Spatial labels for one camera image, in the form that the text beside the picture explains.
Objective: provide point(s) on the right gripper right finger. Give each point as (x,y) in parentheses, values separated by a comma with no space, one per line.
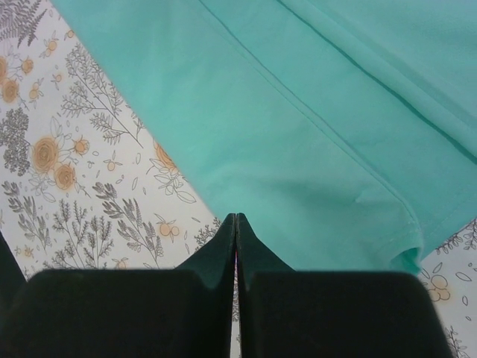
(289,313)

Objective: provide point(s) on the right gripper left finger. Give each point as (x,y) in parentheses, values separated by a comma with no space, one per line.
(181,312)

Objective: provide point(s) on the teal t shirt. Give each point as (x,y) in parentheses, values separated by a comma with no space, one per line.
(344,130)

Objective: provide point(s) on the floral patterned table mat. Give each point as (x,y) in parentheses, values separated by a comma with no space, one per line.
(83,184)

